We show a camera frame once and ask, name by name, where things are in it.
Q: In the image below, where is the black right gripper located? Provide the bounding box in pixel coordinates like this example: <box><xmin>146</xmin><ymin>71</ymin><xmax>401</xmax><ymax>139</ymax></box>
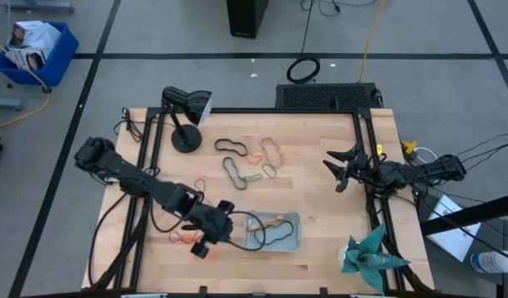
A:
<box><xmin>322</xmin><ymin>142</ymin><xmax>369</xmax><ymax>194</ymax></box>

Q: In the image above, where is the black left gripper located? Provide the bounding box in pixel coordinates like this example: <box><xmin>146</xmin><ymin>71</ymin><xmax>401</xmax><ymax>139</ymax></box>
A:
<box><xmin>175</xmin><ymin>194</ymin><xmax>235</xmax><ymax>260</ymax></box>

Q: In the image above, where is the thin orange-red rubber band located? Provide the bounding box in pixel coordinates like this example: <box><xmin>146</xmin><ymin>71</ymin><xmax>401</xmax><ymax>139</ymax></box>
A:
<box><xmin>177</xmin><ymin>230</ymin><xmax>201</xmax><ymax>244</ymax></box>

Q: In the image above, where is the light grey plastic bin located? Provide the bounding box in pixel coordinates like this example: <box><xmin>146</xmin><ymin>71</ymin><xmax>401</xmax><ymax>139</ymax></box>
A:
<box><xmin>243</xmin><ymin>210</ymin><xmax>303</xmax><ymax>253</ymax></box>

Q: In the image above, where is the red rubber band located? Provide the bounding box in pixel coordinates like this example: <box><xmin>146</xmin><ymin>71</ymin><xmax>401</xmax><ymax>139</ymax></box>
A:
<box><xmin>168</xmin><ymin>230</ymin><xmax>195</xmax><ymax>244</ymax></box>

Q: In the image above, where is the thin tan rubber band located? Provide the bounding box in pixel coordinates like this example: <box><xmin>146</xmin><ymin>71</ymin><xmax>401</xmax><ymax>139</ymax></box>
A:
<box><xmin>260</xmin><ymin>137</ymin><xmax>285</xmax><ymax>169</ymax></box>

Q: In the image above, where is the large black rubber band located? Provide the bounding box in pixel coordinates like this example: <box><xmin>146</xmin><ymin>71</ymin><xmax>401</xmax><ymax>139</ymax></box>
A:
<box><xmin>253</xmin><ymin>220</ymin><xmax>295</xmax><ymax>247</ymax></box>

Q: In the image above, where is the blue rubber band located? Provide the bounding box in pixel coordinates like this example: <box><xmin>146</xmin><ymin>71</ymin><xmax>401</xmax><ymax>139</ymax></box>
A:
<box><xmin>223</xmin><ymin>156</ymin><xmax>248</xmax><ymax>191</ymax></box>

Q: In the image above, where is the black wavy rubber band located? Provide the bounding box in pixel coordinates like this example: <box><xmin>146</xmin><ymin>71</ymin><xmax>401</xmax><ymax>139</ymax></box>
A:
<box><xmin>214</xmin><ymin>138</ymin><xmax>248</xmax><ymax>157</ymax></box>

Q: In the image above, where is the black perforated metal case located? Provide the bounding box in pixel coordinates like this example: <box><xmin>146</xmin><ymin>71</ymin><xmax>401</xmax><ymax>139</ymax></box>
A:
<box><xmin>275</xmin><ymin>82</ymin><xmax>383</xmax><ymax>111</ymax></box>

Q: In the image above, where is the yellow plug connector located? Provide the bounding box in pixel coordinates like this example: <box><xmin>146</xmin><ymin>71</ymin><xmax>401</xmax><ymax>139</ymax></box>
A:
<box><xmin>400</xmin><ymin>140</ymin><xmax>419</xmax><ymax>156</ymax></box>

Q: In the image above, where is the white plant pot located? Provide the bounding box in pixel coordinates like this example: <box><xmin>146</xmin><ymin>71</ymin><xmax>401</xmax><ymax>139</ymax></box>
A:
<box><xmin>338</xmin><ymin>243</ymin><xmax>351</xmax><ymax>268</ymax></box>

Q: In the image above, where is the teal leafed artificial plant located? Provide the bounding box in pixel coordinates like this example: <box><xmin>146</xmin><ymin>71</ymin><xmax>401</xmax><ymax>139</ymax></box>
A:
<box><xmin>340</xmin><ymin>224</ymin><xmax>411</xmax><ymax>296</ymax></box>

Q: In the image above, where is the black desk lamp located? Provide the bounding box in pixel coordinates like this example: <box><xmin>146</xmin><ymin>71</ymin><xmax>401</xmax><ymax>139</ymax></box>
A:
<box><xmin>161</xmin><ymin>85</ymin><xmax>213</xmax><ymax>154</ymax></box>

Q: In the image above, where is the white flat box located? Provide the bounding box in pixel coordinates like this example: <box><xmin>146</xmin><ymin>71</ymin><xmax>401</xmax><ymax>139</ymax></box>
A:
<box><xmin>425</xmin><ymin>194</ymin><xmax>482</xmax><ymax>262</ymax></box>

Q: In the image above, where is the black metal beam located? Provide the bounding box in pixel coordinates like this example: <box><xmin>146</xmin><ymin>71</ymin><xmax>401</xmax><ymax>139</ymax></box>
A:
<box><xmin>419</xmin><ymin>192</ymin><xmax>508</xmax><ymax>237</ymax></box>

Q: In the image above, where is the black computer tower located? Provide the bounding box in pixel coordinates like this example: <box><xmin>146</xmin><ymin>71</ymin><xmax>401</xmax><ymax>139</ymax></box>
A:
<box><xmin>226</xmin><ymin>0</ymin><xmax>270</xmax><ymax>40</ymax></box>

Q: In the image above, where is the white plastic bottle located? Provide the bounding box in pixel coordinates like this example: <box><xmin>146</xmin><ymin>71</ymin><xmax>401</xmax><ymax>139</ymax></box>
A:
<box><xmin>470</xmin><ymin>250</ymin><xmax>508</xmax><ymax>275</ymax></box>

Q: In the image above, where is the blue plastic crate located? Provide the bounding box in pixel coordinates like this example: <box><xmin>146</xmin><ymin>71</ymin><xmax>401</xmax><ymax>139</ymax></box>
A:
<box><xmin>0</xmin><ymin>21</ymin><xmax>80</xmax><ymax>87</ymax></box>

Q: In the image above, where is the grey metal stand foot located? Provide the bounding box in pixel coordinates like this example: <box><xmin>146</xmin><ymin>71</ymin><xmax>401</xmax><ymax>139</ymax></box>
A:
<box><xmin>1</xmin><ymin>1</ymin><xmax>76</xmax><ymax>13</ymax></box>
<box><xmin>0</xmin><ymin>97</ymin><xmax>24</xmax><ymax>111</ymax></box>

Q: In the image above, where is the white printed cardboard box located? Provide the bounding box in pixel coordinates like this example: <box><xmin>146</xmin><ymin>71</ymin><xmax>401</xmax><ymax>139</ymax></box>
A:
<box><xmin>7</xmin><ymin>20</ymin><xmax>61</xmax><ymax>53</ymax></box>
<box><xmin>6</xmin><ymin>46</ymin><xmax>47</xmax><ymax>71</ymax></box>

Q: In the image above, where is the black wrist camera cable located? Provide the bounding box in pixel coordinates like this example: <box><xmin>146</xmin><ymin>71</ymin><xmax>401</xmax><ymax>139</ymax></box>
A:
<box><xmin>227</xmin><ymin>209</ymin><xmax>266</xmax><ymax>252</ymax></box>

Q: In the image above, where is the white cable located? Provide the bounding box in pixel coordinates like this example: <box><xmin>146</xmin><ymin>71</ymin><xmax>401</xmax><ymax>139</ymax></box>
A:
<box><xmin>413</xmin><ymin>147</ymin><xmax>439</xmax><ymax>166</ymax></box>

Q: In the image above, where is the coiled black cable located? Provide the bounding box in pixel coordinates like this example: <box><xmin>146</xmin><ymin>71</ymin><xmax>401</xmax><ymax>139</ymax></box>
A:
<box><xmin>285</xmin><ymin>0</ymin><xmax>321</xmax><ymax>84</ymax></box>

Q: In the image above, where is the black power cable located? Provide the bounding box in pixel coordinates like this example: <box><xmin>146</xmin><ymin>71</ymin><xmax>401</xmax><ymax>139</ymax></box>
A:
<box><xmin>87</xmin><ymin>193</ymin><xmax>127</xmax><ymax>287</ymax></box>

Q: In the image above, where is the yellow extension cable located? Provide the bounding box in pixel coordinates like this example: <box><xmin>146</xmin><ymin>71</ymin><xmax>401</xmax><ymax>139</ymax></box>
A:
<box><xmin>358</xmin><ymin>0</ymin><xmax>388</xmax><ymax>83</ymax></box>

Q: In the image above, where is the black cable bundle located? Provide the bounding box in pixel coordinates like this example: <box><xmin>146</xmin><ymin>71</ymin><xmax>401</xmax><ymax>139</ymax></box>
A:
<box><xmin>113</xmin><ymin>106</ymin><xmax>147</xmax><ymax>144</ymax></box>

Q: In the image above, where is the thin black cable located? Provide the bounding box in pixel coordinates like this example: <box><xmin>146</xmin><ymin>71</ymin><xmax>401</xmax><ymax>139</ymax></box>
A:
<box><xmin>456</xmin><ymin>127</ymin><xmax>508</xmax><ymax>161</ymax></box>

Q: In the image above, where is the yellow cable with black plug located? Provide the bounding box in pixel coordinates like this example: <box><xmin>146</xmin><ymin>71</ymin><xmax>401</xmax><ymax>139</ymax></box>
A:
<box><xmin>0</xmin><ymin>35</ymin><xmax>53</xmax><ymax>132</ymax></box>

